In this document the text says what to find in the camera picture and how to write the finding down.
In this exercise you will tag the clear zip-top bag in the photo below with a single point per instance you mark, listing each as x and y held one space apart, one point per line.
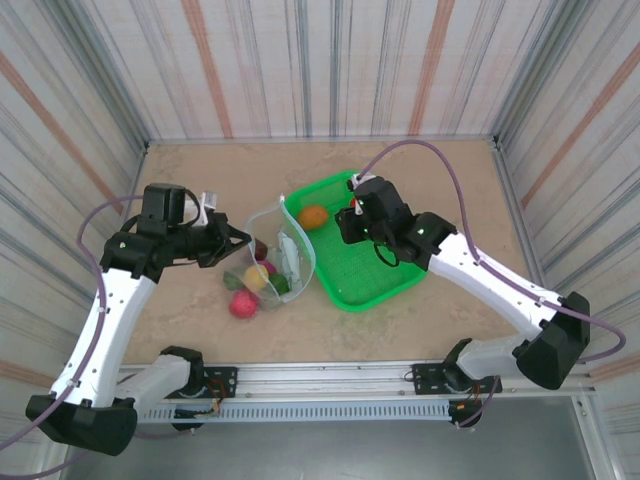
295 260

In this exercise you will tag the yellow toy lemon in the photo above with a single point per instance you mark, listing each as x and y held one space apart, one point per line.
256 278

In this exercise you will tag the aluminium frame side rail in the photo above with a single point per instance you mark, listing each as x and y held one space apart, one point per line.
137 170
520 225

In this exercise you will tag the green plastic basket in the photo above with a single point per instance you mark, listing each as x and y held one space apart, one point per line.
365 280

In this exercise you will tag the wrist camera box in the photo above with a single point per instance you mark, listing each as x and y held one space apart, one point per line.
359 179
210 202

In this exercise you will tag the black connector box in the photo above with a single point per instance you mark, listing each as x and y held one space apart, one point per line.
465 412
187 422

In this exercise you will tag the aluminium mounting rail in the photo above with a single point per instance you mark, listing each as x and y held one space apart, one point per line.
325 380

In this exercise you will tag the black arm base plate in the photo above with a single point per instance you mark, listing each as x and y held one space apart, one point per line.
425 377
222 382

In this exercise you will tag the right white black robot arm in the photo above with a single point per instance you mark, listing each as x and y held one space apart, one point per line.
490 285

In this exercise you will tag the grey metal panel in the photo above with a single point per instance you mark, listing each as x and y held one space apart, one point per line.
325 450

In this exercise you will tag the dark green toy vegetable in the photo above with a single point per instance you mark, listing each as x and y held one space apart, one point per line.
231 282

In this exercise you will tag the green toy bell pepper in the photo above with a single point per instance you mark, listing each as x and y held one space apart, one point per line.
281 285

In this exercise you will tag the red toy strawberry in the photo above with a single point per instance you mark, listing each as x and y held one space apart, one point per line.
243 304

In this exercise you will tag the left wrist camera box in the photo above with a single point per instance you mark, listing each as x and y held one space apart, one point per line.
210 202

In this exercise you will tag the purple toy cabbage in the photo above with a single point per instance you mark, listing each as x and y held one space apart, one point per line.
270 267

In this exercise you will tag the dark red toy fruit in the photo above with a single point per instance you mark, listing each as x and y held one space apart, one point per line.
261 250

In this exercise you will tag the orange toy fruit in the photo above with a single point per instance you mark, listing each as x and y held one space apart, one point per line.
313 217

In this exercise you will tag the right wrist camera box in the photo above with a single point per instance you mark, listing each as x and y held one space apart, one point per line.
359 179

